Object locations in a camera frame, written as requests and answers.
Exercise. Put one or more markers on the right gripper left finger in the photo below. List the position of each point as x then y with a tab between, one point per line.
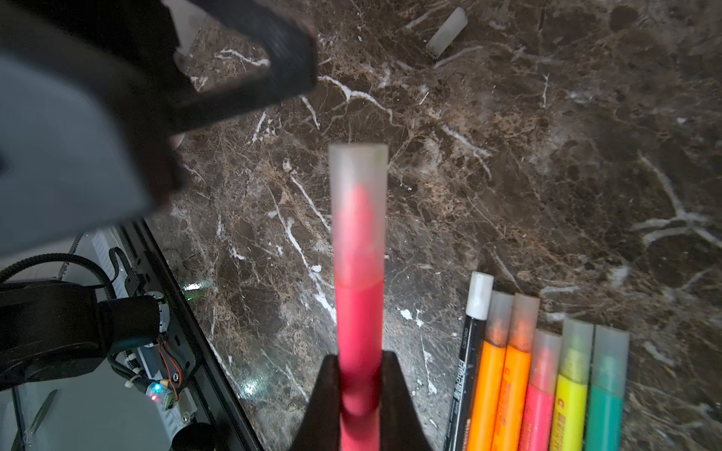
320	427

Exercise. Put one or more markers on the orange highlighter pen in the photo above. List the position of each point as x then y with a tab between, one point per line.
493	353
512	395

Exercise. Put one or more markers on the yellow highlighter pen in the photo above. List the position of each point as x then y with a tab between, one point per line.
572	386

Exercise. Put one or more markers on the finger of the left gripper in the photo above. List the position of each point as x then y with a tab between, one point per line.
291	49

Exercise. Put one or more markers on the green highlighter pen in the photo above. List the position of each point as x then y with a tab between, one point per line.
607	389

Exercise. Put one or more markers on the black white marker pen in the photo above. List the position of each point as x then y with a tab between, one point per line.
475	320

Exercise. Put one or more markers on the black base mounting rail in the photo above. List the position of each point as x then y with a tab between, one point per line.
205	381

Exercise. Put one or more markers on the pink highlighter pen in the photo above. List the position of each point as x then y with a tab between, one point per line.
540	394
358	180

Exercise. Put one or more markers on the translucent pen cap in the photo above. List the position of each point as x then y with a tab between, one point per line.
447	33

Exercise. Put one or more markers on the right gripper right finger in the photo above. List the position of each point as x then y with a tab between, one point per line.
400	428

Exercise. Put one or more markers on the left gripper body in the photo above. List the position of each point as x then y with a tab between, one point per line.
85	116

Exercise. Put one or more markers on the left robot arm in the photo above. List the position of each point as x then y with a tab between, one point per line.
56	330

